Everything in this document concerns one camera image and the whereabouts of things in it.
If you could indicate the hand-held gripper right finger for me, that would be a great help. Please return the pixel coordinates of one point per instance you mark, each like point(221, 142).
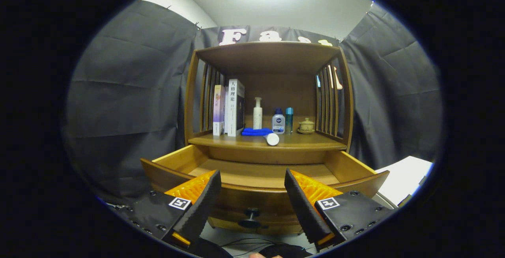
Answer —
point(303, 210)

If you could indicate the white bottle with blue cap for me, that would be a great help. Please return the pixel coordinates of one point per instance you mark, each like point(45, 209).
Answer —
point(278, 124)

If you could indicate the white cleanser tube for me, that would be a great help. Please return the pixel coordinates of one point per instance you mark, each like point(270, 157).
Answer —
point(272, 139)

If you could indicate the wooden drawer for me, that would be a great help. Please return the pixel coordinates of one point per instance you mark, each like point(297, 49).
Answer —
point(256, 175)

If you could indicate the white board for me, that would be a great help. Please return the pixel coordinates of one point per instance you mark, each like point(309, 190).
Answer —
point(406, 175)

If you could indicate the ceramic lidded teacup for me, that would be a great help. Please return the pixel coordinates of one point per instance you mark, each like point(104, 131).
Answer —
point(306, 126)

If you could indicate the thick white book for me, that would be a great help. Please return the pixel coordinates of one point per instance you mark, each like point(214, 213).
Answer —
point(232, 108)

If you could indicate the wooden cabinet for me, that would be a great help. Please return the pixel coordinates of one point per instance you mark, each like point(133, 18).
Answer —
point(268, 55)

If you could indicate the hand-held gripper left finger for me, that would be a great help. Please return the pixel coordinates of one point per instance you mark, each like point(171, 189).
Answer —
point(199, 210)

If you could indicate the wooden countertop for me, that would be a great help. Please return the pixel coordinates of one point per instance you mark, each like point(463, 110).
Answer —
point(307, 141)

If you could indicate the black backdrop cloth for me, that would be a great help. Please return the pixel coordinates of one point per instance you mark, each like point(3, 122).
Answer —
point(126, 104)

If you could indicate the black drawer knob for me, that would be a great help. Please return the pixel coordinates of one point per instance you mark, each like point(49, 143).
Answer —
point(251, 220)

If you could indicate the purple book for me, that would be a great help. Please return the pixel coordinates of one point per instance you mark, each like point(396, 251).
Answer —
point(218, 110)

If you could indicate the white pump bottle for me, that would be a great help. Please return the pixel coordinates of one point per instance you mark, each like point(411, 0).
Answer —
point(257, 116)

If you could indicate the clear bottle with teal cap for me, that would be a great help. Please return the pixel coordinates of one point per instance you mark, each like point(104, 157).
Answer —
point(289, 120)

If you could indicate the blue folded cloth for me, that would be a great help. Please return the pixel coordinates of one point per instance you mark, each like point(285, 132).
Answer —
point(254, 131)

